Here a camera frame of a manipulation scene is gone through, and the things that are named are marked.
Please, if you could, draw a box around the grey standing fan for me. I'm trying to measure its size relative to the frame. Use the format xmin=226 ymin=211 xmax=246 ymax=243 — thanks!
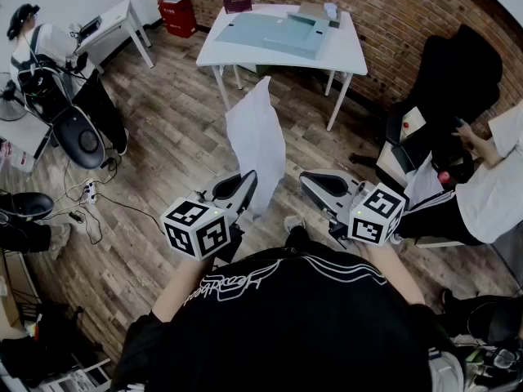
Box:
xmin=0 ymin=71 xmax=29 ymax=123

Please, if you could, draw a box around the white side desk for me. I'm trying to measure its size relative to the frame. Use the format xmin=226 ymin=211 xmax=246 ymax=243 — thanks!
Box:
xmin=75 ymin=0 xmax=155 ymax=75

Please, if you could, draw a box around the black cable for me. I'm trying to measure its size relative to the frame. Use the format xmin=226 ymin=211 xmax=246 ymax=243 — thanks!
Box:
xmin=52 ymin=153 xmax=164 ymax=247

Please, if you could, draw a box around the person's left forearm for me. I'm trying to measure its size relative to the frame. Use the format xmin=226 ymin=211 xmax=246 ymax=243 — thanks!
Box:
xmin=151 ymin=255 xmax=213 ymax=324

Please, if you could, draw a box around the white power strip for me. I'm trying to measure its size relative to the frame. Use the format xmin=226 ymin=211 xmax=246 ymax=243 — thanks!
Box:
xmin=81 ymin=180 xmax=98 ymax=206

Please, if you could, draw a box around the person's right forearm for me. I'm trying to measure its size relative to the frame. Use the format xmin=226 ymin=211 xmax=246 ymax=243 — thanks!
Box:
xmin=359 ymin=241 xmax=426 ymax=305

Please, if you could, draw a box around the beige box with red button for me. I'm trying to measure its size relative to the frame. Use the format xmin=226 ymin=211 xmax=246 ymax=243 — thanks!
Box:
xmin=400 ymin=106 xmax=428 ymax=142

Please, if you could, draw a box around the black office chair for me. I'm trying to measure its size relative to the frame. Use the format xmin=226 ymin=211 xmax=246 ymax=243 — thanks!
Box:
xmin=351 ymin=24 xmax=503 ymax=187

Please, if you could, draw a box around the brown cardboard box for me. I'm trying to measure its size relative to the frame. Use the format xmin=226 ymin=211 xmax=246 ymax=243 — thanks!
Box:
xmin=297 ymin=2 xmax=342 ymax=29

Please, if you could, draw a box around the black oval chair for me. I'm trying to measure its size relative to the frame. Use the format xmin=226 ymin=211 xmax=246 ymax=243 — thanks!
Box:
xmin=51 ymin=105 xmax=106 ymax=171

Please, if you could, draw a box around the person's grey shoe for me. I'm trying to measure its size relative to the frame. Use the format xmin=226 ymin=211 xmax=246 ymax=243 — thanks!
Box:
xmin=284 ymin=215 xmax=306 ymax=234

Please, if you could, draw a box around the person's black t-shirt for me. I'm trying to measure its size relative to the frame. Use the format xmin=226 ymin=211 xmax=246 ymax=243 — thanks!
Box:
xmin=110 ymin=234 xmax=467 ymax=392

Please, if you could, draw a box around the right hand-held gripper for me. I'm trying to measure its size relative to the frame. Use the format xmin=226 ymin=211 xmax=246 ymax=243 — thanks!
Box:
xmin=299 ymin=169 xmax=406 ymax=248

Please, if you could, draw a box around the white table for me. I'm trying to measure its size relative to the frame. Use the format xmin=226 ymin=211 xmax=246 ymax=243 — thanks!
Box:
xmin=195 ymin=2 xmax=369 ymax=132

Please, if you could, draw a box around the white plastic bag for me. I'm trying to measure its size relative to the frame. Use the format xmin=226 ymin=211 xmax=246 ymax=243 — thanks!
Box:
xmin=225 ymin=75 xmax=287 ymax=220

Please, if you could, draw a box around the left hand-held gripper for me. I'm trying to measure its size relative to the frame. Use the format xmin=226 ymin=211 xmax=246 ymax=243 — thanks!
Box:
xmin=160 ymin=169 xmax=259 ymax=269

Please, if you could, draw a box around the black bag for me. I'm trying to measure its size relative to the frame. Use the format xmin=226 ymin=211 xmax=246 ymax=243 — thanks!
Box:
xmin=0 ymin=300 xmax=103 ymax=388

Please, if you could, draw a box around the dark flat case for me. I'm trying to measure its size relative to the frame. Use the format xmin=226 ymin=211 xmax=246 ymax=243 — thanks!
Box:
xmin=391 ymin=135 xmax=431 ymax=175

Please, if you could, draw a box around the black device on desk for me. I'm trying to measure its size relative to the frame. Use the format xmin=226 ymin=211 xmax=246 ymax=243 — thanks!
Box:
xmin=77 ymin=16 xmax=103 ymax=40

